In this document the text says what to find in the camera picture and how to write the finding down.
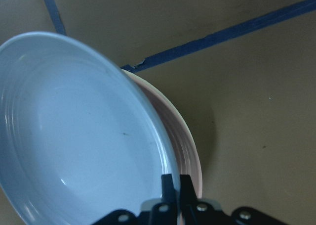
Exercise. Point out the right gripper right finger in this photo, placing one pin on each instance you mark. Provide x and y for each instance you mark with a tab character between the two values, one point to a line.
199	212

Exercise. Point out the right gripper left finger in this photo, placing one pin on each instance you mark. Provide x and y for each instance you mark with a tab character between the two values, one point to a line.
162	213

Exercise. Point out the pink plate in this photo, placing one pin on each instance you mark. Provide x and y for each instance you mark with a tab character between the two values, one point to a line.
180	136

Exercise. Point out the blue plate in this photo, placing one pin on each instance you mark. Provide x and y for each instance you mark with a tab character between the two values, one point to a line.
78	138

